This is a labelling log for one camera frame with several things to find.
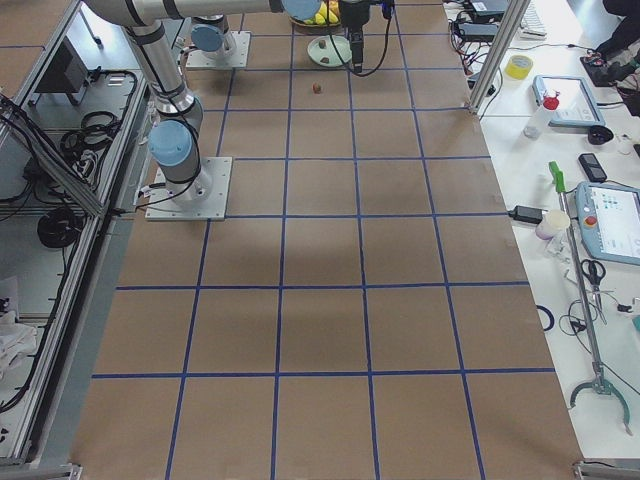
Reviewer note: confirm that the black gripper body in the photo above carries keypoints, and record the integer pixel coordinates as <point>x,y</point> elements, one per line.
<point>353,15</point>

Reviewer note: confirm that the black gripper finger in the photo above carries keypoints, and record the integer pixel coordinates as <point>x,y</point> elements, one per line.
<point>357,56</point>

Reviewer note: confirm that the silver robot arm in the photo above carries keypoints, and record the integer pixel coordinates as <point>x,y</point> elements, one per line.
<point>220,23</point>
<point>173,100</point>

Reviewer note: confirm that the pale green plate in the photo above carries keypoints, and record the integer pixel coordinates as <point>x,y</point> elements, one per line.
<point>335,55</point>

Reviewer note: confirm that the yellow banana bunch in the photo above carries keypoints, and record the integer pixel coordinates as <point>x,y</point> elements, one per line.
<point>330,5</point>

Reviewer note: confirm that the wicker fruit basket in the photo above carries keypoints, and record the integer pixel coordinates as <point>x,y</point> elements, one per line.
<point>321,19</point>

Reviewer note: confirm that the yellow tape roll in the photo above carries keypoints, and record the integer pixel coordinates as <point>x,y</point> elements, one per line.
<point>518,67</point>

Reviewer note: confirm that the white bottle red cap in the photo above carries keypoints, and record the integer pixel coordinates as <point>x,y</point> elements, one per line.
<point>539,121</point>

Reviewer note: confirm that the black power adapter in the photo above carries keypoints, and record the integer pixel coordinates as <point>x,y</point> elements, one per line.
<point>526,214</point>

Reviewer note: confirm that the black round cap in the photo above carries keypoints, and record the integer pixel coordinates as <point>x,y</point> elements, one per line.
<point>598,135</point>

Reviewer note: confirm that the black phone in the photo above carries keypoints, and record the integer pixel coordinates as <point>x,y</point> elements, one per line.
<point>592,168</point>

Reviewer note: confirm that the white purple cup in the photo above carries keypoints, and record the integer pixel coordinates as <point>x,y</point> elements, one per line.
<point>553,222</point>

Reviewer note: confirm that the teach pendant grey blue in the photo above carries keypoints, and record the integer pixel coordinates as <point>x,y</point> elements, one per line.
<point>608,219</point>

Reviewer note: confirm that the blue tape roll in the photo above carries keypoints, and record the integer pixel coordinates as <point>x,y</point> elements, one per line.
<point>550,322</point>

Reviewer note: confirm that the long reacher grabber tool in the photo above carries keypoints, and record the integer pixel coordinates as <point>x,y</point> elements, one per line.
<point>599,384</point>

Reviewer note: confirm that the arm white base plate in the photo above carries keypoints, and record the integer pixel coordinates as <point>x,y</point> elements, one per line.
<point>219,51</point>
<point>205,199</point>

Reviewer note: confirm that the aluminium frame post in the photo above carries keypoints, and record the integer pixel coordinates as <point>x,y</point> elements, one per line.
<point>509,25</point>

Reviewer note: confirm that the black handled scissors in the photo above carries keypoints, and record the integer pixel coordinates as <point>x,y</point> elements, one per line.
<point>594,271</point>

